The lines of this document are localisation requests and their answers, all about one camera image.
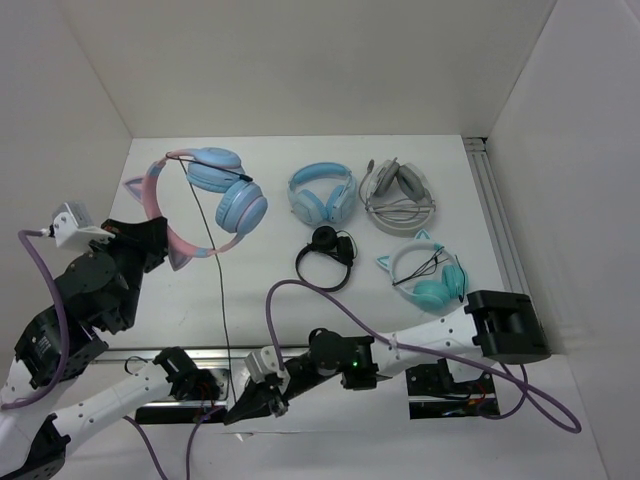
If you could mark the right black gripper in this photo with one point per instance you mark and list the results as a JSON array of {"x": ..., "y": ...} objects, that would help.
[{"x": 258, "y": 400}]

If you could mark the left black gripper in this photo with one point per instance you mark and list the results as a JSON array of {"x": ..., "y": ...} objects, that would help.
[{"x": 152, "y": 237}]

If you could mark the pink blue cat-ear headphones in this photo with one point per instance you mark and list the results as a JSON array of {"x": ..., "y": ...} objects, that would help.
[{"x": 215, "y": 170}]

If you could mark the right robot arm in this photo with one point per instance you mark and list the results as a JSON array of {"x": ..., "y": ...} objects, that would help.
[{"x": 493, "y": 327}]

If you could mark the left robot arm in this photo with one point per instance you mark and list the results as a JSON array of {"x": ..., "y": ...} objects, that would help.
[{"x": 98, "y": 292}]

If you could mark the light blue headphones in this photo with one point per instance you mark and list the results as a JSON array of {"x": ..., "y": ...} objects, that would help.
[{"x": 322, "y": 192}]

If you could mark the teal white cat-ear headphones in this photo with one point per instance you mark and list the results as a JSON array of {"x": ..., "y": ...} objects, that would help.
[{"x": 425, "y": 273}]

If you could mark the grey white gaming headset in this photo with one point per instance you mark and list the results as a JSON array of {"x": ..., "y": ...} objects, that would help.
[{"x": 397, "y": 197}]

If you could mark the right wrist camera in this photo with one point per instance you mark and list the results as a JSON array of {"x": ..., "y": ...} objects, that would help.
[{"x": 263, "y": 366}]

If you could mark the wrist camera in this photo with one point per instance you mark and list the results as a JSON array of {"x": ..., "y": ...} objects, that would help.
[
  {"x": 73, "y": 229},
  {"x": 263, "y": 366}
]

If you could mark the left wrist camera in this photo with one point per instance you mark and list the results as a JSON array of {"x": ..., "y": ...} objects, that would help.
[{"x": 73, "y": 229}]

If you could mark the aluminium rail front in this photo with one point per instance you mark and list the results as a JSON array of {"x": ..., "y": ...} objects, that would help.
[{"x": 113, "y": 356}]

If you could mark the aluminium rail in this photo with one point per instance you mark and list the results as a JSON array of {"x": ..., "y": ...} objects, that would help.
[
  {"x": 113, "y": 356},
  {"x": 502, "y": 239}
]

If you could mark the aluminium rail right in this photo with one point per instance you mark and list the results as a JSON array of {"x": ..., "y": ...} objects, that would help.
[{"x": 502, "y": 239}]

